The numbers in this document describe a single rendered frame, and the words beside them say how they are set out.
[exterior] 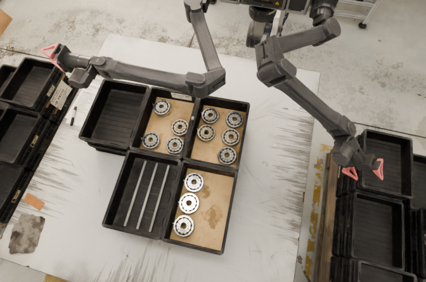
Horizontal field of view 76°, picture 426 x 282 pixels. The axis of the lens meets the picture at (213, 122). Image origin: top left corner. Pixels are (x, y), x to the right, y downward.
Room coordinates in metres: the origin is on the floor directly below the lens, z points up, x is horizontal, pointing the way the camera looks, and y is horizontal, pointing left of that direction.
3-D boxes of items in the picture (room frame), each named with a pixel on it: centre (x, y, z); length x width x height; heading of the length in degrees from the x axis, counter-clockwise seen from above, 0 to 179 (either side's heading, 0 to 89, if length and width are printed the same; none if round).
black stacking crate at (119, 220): (0.27, 0.38, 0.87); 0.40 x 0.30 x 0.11; 162
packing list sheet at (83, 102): (0.94, 0.82, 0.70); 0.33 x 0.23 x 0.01; 160
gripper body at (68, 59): (0.70, 0.52, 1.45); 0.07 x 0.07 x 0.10; 70
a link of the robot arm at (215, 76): (0.72, 0.03, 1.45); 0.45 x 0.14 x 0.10; 10
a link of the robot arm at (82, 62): (0.67, 0.46, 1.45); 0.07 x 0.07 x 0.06; 70
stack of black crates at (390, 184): (0.36, -1.07, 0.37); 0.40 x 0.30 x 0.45; 160
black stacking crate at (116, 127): (0.74, 0.55, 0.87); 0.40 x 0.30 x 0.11; 162
